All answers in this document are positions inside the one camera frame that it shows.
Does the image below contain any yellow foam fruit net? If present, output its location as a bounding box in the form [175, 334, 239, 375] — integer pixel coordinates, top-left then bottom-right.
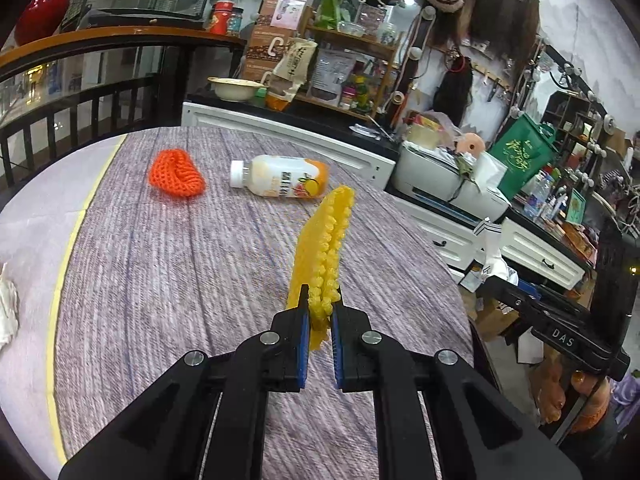
[286, 185, 357, 353]

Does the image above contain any brown hair wig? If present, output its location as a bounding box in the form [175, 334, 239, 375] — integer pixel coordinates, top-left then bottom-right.
[457, 0, 541, 48]

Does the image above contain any white grey printer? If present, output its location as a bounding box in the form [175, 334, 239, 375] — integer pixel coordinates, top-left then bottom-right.
[392, 140, 511, 221]

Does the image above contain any wooden shelf rack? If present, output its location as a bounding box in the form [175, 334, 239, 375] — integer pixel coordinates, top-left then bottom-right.
[300, 25, 401, 121]

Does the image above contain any orange foam fruit net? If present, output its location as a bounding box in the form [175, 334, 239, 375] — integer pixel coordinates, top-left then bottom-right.
[148, 149, 207, 198]

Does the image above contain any red tin can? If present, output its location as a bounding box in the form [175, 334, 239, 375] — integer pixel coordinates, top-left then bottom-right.
[210, 1, 235, 36]

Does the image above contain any pink tape roll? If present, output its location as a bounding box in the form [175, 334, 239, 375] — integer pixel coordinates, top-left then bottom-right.
[459, 132, 487, 156]

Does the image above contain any brown cardboard box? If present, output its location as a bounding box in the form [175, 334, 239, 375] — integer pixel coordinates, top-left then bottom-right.
[472, 295, 521, 341]

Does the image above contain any white drawer desk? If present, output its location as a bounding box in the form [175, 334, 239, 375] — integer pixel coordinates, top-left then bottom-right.
[181, 101, 586, 291]

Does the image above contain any black railing with wooden top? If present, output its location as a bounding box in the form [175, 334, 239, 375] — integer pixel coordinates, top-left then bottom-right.
[0, 25, 246, 191]

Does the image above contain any brown printed box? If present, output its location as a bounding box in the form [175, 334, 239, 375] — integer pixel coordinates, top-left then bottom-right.
[245, 25, 301, 81]

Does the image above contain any green tote bag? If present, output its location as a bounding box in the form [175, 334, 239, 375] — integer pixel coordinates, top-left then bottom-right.
[489, 112, 558, 201]

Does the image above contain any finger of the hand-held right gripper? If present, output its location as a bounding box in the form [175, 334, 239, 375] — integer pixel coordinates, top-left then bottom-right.
[479, 276, 538, 316]
[515, 282, 593, 313]

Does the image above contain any green plant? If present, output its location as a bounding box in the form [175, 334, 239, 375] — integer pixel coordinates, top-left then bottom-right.
[315, 0, 351, 28]

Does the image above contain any silver pouch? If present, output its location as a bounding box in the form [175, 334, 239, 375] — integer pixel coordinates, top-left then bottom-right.
[311, 49, 357, 103]

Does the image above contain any person's right hand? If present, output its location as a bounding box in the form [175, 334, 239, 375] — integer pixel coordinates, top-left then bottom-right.
[537, 352, 613, 436]

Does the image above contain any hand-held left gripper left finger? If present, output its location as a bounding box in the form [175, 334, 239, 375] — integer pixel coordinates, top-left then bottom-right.
[59, 284, 310, 480]

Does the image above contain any white orange drink bottle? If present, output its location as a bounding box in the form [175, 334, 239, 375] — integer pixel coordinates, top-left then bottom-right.
[230, 155, 331, 202]

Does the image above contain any black hair wig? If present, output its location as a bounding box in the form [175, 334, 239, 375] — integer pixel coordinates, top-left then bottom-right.
[434, 57, 473, 126]

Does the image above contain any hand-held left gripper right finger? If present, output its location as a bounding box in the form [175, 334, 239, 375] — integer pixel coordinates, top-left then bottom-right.
[331, 284, 583, 480]

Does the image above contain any cream bowl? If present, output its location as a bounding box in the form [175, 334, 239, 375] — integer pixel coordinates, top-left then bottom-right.
[207, 76, 268, 102]

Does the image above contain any red vase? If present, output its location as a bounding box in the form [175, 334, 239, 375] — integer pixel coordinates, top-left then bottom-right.
[14, 0, 71, 46]

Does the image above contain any pale pink box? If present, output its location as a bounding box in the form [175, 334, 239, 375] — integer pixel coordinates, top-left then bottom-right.
[270, 0, 307, 28]

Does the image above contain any beige printed paper bag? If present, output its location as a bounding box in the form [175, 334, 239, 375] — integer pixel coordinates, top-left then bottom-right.
[272, 37, 318, 98]

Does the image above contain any white sock with black stripes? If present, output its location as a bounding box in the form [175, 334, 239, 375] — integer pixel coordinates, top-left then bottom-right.
[472, 217, 518, 286]

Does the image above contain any teal box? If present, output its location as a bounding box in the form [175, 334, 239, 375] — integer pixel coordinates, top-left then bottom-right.
[567, 190, 586, 223]

